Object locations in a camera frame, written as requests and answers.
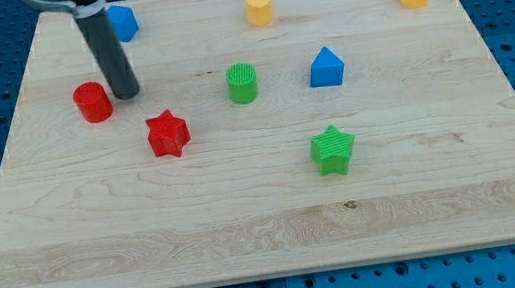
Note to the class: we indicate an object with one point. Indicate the red cylinder block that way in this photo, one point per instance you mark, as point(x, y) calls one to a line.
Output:
point(92, 102)

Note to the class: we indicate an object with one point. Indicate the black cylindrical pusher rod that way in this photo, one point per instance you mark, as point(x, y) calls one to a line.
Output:
point(102, 40)

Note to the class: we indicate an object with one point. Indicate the blue pentagon block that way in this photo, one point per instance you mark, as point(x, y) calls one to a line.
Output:
point(124, 22)

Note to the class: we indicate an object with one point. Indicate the blue triangle house block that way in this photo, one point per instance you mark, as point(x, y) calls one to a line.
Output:
point(327, 69)

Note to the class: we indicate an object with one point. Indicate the green star block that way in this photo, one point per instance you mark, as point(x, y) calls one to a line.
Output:
point(332, 151)

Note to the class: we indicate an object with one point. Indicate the wooden board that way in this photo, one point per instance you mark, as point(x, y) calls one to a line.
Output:
point(432, 172)

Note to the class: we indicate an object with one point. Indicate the green cylinder block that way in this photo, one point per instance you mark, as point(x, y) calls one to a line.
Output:
point(241, 80)

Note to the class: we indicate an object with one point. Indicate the yellow heart block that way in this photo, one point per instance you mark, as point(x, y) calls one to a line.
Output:
point(259, 12)

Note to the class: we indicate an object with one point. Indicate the metal clamp rod mount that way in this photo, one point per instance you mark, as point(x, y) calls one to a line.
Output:
point(77, 8)

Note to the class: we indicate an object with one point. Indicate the red star block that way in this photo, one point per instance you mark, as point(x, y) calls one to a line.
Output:
point(167, 134)

